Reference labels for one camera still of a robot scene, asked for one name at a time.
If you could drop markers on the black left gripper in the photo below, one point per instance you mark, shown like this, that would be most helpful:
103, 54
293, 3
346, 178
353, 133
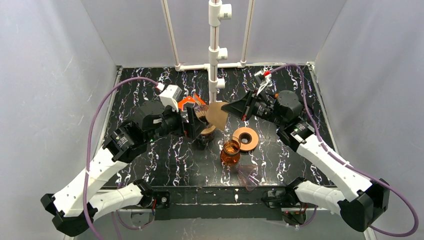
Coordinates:
187, 121

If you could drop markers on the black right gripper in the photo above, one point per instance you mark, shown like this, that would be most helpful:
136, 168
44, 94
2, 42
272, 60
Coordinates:
249, 106

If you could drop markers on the brown paper coffee filter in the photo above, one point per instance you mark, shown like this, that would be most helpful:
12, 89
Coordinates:
216, 116

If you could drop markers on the wooden ring dripper holder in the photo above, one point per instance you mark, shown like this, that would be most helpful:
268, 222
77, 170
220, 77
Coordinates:
207, 131

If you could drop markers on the clear glass ribbed dripper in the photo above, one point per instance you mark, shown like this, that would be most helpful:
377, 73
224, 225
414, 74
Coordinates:
200, 112

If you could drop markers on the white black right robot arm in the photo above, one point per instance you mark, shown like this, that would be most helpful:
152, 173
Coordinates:
358, 199

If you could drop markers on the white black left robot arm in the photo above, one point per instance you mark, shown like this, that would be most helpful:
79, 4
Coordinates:
79, 204

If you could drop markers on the orange coffee filter box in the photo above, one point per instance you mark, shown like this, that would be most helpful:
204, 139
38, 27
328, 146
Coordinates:
190, 101

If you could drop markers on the pink translucent plastic dripper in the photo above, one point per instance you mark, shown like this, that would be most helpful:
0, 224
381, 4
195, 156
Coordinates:
249, 176

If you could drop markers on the clear glass server pitcher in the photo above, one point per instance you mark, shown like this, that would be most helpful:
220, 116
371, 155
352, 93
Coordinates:
203, 140

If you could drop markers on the amber glass server pitcher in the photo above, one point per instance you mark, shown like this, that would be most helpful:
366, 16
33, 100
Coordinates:
230, 153

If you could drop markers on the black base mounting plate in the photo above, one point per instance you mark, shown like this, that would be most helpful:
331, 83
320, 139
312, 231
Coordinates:
190, 202

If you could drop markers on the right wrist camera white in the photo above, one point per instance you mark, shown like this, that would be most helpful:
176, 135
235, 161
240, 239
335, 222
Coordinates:
264, 79

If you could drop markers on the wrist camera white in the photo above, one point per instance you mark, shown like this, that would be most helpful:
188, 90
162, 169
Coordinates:
264, 79
169, 95

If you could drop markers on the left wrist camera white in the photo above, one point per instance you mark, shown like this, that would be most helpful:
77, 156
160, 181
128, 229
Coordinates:
169, 95

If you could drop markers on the white PVC pipe frame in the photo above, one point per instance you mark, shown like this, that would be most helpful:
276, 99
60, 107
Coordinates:
217, 12

